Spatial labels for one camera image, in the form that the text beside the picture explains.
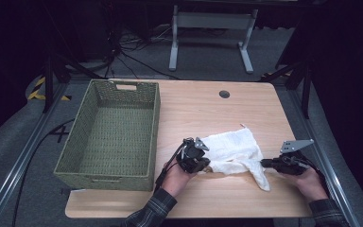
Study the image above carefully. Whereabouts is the white towel brown bear print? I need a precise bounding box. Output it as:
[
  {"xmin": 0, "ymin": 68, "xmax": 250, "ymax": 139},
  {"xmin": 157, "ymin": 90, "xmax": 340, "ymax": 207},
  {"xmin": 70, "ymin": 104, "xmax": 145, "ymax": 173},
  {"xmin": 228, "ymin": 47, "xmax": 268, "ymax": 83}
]
[{"xmin": 198, "ymin": 123, "xmax": 271, "ymax": 192}]

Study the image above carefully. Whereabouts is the black metal stand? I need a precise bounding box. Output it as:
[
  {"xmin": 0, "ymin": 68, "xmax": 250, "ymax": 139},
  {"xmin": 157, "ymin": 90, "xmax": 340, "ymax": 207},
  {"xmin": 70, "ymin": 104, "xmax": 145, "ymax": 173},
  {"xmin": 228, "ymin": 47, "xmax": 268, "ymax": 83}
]
[
  {"xmin": 258, "ymin": 60, "xmax": 313, "ymax": 120},
  {"xmin": 42, "ymin": 51, "xmax": 105, "ymax": 114}
]

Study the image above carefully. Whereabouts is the aluminium floor rail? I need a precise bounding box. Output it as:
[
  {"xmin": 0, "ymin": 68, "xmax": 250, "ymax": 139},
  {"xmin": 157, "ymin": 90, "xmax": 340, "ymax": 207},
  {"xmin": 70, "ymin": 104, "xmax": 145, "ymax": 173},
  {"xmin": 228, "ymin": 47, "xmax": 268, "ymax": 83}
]
[
  {"xmin": 0, "ymin": 83, "xmax": 70, "ymax": 227},
  {"xmin": 287, "ymin": 89, "xmax": 360, "ymax": 227}
]

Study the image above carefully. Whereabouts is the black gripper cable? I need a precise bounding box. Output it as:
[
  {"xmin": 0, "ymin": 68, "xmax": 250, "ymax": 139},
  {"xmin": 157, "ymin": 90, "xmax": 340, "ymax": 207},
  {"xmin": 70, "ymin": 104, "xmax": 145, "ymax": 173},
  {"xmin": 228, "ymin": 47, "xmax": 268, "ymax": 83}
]
[
  {"xmin": 302, "ymin": 157, "xmax": 332, "ymax": 200},
  {"xmin": 154, "ymin": 143, "xmax": 187, "ymax": 192}
]

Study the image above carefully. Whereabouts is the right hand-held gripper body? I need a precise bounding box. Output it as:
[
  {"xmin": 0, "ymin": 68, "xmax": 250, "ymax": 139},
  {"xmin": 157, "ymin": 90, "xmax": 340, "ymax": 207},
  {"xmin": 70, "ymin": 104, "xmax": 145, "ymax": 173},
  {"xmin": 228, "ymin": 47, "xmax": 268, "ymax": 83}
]
[{"xmin": 275, "ymin": 139, "xmax": 316, "ymax": 176}]

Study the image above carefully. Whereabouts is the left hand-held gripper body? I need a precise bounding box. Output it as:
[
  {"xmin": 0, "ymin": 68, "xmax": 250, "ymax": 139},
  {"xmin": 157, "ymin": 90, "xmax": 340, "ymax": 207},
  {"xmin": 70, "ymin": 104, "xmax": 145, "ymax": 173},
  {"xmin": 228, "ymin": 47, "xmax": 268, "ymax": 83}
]
[{"xmin": 176, "ymin": 136, "xmax": 211, "ymax": 174}]

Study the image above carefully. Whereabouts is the long black floor cable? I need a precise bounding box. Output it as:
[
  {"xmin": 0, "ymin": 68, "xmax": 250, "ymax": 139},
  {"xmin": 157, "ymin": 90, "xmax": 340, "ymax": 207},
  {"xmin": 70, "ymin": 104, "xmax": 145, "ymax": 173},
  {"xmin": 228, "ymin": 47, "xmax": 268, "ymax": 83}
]
[{"xmin": 10, "ymin": 117, "xmax": 77, "ymax": 227}]

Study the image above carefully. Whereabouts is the yellow black floor tape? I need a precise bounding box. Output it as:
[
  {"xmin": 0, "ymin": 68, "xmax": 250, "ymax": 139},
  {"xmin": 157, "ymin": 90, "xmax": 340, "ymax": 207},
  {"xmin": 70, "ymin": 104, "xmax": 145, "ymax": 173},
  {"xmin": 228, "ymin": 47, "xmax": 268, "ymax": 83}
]
[{"xmin": 27, "ymin": 76, "xmax": 73, "ymax": 102}]

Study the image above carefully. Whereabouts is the person's left hand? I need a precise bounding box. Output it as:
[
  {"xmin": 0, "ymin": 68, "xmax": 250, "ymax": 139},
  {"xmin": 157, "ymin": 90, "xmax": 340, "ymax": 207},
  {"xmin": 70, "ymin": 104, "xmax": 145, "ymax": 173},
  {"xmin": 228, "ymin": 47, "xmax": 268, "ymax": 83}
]
[{"xmin": 162, "ymin": 160, "xmax": 198, "ymax": 198}]

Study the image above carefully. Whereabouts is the tangle of black cables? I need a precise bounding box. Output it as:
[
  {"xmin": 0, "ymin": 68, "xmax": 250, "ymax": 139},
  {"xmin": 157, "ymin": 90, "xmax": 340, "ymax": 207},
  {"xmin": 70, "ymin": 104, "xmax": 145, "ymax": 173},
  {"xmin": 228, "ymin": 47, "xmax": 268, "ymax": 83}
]
[{"xmin": 105, "ymin": 23, "xmax": 183, "ymax": 80}]

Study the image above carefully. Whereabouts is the white metal desk frame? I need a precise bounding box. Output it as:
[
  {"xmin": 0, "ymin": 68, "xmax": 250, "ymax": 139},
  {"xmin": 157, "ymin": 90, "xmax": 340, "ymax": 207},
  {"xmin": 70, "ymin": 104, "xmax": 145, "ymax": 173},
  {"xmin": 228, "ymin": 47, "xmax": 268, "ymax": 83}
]
[{"xmin": 168, "ymin": 4, "xmax": 259, "ymax": 75}]

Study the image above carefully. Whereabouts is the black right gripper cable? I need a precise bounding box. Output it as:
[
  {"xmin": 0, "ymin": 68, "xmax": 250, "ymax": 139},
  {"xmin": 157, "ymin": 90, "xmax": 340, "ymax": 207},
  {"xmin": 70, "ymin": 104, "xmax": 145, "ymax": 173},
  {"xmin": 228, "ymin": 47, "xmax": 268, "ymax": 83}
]
[{"xmin": 302, "ymin": 157, "xmax": 332, "ymax": 200}]

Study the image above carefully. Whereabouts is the person's right hand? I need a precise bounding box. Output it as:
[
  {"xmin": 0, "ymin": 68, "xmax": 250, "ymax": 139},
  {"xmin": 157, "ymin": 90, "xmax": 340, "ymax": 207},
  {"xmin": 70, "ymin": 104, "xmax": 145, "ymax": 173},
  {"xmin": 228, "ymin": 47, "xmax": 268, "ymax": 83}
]
[{"xmin": 283, "ymin": 166, "xmax": 329, "ymax": 204}]

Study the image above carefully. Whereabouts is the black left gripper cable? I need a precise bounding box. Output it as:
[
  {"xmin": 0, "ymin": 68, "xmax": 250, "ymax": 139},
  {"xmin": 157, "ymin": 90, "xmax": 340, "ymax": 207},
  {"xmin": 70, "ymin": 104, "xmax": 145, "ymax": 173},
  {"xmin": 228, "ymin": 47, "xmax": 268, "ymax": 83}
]
[{"xmin": 154, "ymin": 143, "xmax": 187, "ymax": 192}]

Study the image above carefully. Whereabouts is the green woven basket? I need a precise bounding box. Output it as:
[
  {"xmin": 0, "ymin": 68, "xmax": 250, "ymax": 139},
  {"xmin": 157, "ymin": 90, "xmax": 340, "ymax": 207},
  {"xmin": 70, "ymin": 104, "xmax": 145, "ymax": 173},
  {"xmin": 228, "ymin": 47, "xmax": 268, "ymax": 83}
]
[{"xmin": 53, "ymin": 79, "xmax": 162, "ymax": 192}]

